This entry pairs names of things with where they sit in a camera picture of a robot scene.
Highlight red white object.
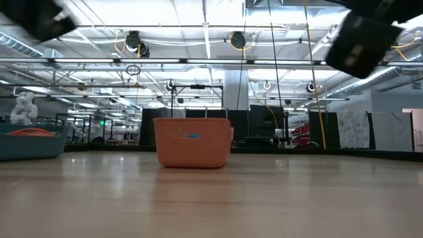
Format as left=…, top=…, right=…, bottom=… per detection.
left=290, top=122, right=311, bottom=147

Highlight black stand frame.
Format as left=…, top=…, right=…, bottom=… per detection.
left=169, top=83, right=225, bottom=120

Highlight dark teal plastic basket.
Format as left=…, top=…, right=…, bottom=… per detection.
left=0, top=122, right=70, bottom=162

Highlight thin black cable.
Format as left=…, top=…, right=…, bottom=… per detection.
left=266, top=0, right=284, bottom=112

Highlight white printed curtain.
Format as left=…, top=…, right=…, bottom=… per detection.
left=340, top=110, right=371, bottom=149

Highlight black partition panel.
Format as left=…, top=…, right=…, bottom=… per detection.
left=309, top=110, right=341, bottom=149
left=249, top=104, right=288, bottom=146
left=184, top=108, right=249, bottom=146
left=140, top=107, right=186, bottom=146

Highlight yellow cable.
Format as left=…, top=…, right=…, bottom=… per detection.
left=303, top=0, right=328, bottom=149

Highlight orange plastic basket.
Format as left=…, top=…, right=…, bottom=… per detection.
left=153, top=117, right=235, bottom=169

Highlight plain white sheet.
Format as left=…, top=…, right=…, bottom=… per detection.
left=373, top=110, right=414, bottom=152

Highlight silver ventilation duct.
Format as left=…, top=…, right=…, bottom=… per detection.
left=348, top=65, right=423, bottom=95
left=0, top=32, right=46, bottom=58

